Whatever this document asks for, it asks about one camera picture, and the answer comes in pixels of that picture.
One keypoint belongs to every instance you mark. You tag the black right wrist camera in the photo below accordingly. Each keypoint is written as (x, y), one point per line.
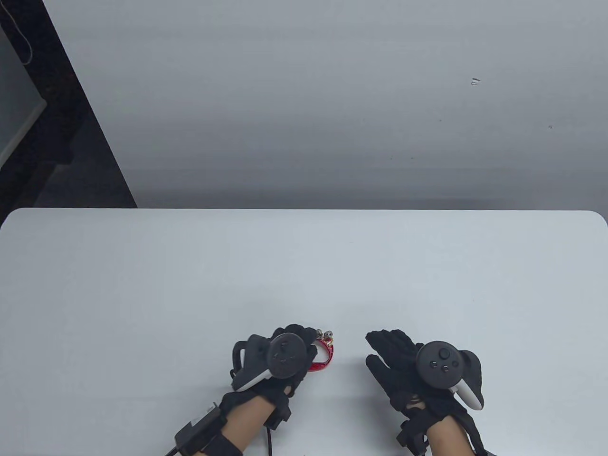
(412, 430)

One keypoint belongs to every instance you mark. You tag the person's left forearm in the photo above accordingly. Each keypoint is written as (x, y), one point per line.
(247, 420)

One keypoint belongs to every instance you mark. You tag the black and white left controller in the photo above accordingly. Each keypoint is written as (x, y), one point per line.
(284, 355)

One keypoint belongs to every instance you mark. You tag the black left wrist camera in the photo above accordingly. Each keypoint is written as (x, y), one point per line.
(195, 430)

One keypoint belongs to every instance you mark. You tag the person's left fingers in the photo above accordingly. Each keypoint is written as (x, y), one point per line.
(304, 333)

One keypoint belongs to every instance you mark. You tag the grey board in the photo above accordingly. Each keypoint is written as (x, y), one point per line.
(16, 95)

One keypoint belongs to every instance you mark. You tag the person's right forearm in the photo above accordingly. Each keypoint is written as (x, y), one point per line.
(449, 437)

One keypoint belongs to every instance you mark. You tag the person's right hand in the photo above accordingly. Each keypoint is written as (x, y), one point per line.
(399, 380)

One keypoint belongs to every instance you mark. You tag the person's right thumb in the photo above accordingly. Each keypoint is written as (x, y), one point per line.
(377, 370)

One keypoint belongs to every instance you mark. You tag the black and white right controller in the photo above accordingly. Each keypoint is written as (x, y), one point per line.
(439, 365)

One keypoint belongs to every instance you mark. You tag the person's left hand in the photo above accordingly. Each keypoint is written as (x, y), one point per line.
(300, 365)

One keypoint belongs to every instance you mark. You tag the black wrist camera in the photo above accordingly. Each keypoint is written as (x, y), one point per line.
(195, 430)
(412, 430)

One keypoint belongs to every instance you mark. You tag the black and white controller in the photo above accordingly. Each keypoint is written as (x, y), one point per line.
(284, 355)
(439, 365)

